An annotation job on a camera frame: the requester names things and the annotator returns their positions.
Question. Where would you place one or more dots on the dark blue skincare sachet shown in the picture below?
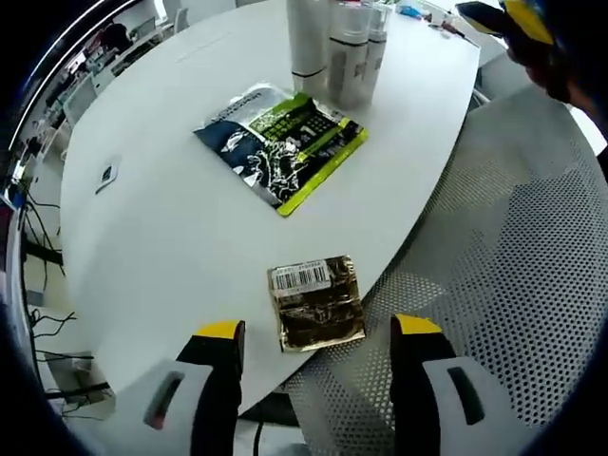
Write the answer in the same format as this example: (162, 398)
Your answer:
(223, 142)

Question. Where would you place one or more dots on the white skincare tube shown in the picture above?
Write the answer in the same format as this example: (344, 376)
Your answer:
(306, 43)

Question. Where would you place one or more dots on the green black skincare sachet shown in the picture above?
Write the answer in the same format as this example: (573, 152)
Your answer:
(313, 138)

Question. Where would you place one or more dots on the grey mesh office chair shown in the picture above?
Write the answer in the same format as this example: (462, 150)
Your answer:
(499, 237)

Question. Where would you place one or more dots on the small blue object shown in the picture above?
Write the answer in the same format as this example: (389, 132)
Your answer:
(409, 9)

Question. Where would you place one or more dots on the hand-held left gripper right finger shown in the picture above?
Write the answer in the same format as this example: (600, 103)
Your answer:
(413, 380)

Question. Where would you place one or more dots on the small white skincare sachet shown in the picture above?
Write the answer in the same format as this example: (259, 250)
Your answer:
(107, 178)

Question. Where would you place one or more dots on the gold skincare sachet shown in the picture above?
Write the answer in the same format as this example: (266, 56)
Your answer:
(318, 309)

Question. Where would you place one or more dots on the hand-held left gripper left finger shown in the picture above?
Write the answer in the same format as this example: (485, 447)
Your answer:
(218, 380)

